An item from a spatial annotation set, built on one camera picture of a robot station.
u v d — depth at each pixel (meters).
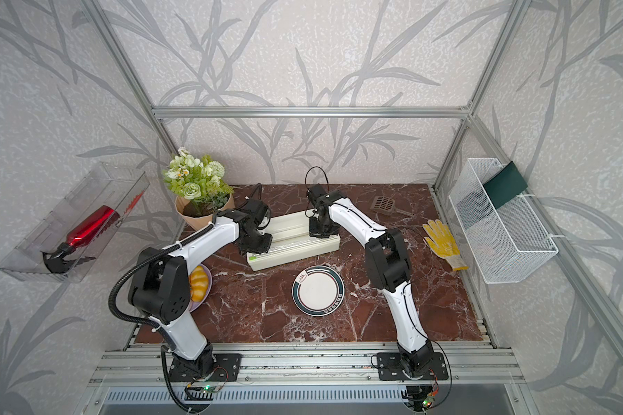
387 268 0.57
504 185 0.74
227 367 0.73
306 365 0.75
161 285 0.47
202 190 0.84
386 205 1.12
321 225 0.83
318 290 0.89
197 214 0.94
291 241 0.93
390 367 0.73
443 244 1.02
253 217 0.72
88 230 0.63
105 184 0.77
